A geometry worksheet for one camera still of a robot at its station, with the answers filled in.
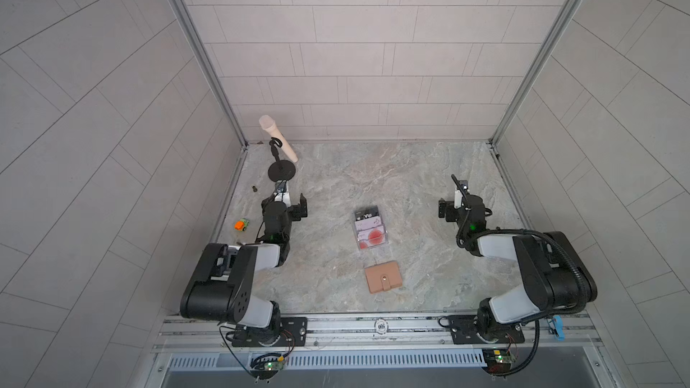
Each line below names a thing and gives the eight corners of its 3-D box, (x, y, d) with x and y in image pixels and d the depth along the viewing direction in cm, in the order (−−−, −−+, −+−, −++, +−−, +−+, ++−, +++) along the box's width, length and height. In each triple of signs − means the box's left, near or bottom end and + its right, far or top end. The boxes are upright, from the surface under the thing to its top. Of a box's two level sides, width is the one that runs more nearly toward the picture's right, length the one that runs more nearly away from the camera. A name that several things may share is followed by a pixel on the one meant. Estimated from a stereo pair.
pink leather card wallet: (369, 294, 79) (370, 292, 78) (363, 270, 84) (363, 268, 82) (402, 285, 81) (403, 283, 79) (395, 262, 85) (395, 260, 84)
